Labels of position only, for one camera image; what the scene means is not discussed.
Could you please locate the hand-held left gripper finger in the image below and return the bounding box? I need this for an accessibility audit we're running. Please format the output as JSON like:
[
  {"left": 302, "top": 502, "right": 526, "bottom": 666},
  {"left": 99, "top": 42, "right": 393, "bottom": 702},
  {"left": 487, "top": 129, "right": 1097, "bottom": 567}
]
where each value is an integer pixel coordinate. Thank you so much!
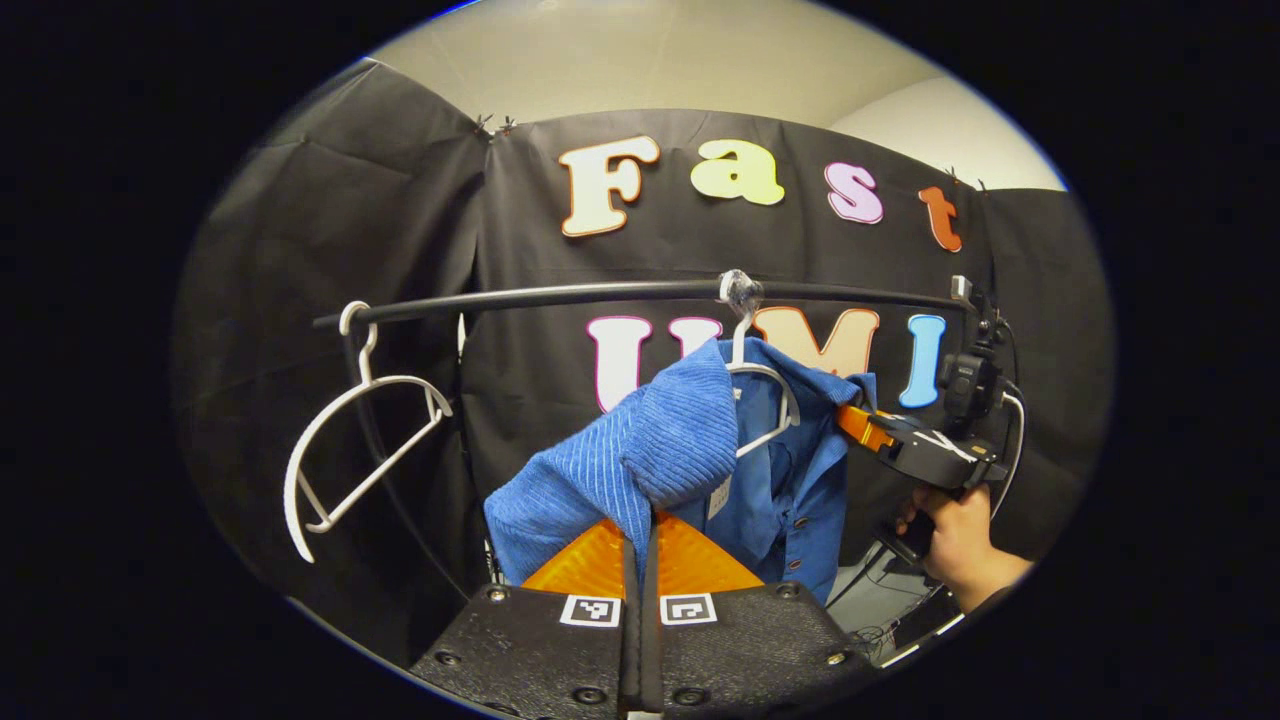
[
  {"left": 641, "top": 512, "right": 881, "bottom": 720},
  {"left": 410, "top": 515, "right": 641, "bottom": 720}
]

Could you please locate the white hanger with taped hook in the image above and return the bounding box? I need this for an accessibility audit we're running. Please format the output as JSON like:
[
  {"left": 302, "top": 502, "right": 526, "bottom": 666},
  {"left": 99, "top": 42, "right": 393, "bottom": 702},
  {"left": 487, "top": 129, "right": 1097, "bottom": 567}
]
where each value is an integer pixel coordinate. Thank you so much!
[{"left": 718, "top": 270, "right": 803, "bottom": 459}]

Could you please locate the blue corduroy jacket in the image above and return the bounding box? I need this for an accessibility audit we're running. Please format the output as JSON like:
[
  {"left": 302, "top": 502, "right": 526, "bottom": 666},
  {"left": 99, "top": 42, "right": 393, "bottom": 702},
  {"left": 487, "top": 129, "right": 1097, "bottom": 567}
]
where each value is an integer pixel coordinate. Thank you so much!
[{"left": 484, "top": 337, "right": 879, "bottom": 606}]

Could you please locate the black clothes rack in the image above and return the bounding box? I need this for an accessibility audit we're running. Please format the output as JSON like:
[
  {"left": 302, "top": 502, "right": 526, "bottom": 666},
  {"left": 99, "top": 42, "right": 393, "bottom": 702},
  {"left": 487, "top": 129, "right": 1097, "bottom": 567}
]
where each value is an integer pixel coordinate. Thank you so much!
[{"left": 313, "top": 278, "right": 973, "bottom": 606}]

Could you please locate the white plastic hanger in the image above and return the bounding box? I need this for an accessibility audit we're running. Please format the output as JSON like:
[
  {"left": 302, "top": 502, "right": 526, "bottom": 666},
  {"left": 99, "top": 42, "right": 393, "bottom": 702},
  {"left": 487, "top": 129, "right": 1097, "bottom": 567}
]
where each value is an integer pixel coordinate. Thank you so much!
[{"left": 283, "top": 300, "right": 454, "bottom": 564}]

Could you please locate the black backdrop cloth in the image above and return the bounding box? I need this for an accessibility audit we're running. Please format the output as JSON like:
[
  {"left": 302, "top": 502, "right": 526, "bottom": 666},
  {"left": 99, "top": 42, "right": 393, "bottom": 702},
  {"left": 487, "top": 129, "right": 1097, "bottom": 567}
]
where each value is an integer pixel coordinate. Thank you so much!
[{"left": 170, "top": 58, "right": 1116, "bottom": 671}]

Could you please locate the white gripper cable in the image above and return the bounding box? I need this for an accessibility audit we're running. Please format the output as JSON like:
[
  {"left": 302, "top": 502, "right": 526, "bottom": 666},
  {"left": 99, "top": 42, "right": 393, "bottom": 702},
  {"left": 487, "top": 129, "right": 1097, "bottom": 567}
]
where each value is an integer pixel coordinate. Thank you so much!
[{"left": 988, "top": 390, "right": 1028, "bottom": 521}]

